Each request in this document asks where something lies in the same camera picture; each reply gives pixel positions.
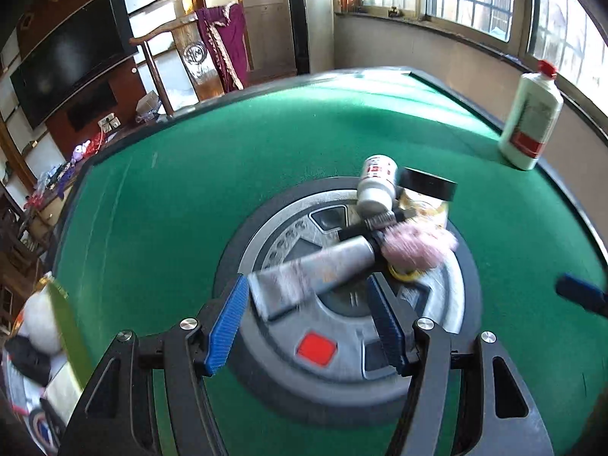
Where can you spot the purple plush toy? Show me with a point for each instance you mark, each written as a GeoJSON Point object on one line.
{"type": "Point", "coordinates": [80, 151]}

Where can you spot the black television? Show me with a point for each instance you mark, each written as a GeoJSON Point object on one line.
{"type": "Point", "coordinates": [66, 61]}

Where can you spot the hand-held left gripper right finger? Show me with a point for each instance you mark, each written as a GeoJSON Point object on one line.
{"type": "Point", "coordinates": [387, 323]}

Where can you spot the small white red-label bottle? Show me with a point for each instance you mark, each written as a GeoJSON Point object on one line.
{"type": "Point", "coordinates": [375, 185]}

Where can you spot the black lid glass jar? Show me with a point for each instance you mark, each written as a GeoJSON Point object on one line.
{"type": "Point", "coordinates": [425, 185]}

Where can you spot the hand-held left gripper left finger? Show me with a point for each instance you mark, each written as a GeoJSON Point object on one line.
{"type": "Point", "coordinates": [228, 323]}

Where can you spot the white ceramic bottle red label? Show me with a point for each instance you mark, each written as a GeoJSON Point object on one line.
{"type": "Point", "coordinates": [527, 118]}

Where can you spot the silver hand cream tube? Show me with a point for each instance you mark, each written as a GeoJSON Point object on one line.
{"type": "Point", "coordinates": [308, 270]}

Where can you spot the small cardboard box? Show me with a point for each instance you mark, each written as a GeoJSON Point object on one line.
{"type": "Point", "coordinates": [147, 103]}

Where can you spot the tall black column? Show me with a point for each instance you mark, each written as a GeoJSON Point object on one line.
{"type": "Point", "coordinates": [298, 14]}

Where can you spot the purple fringed cloth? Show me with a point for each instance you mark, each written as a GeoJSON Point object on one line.
{"type": "Point", "coordinates": [228, 42]}

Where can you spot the pink fluffy puff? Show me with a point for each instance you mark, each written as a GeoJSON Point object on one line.
{"type": "Point", "coordinates": [413, 247]}

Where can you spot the white fluffy ball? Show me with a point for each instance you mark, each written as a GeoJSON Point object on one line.
{"type": "Point", "coordinates": [40, 323]}

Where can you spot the round table control panel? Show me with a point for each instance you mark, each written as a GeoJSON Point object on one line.
{"type": "Point", "coordinates": [342, 337]}

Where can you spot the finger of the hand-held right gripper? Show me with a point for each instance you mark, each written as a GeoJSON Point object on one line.
{"type": "Point", "coordinates": [579, 292]}

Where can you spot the carved back wooden chair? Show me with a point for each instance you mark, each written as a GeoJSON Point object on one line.
{"type": "Point", "coordinates": [197, 61]}

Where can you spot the thin black tube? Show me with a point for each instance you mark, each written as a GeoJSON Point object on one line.
{"type": "Point", "coordinates": [356, 233]}

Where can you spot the green gold cardboard storage box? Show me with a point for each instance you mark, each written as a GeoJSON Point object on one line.
{"type": "Point", "coordinates": [71, 337]}

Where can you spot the white power socket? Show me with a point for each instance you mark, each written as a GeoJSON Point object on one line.
{"type": "Point", "coordinates": [109, 123]}

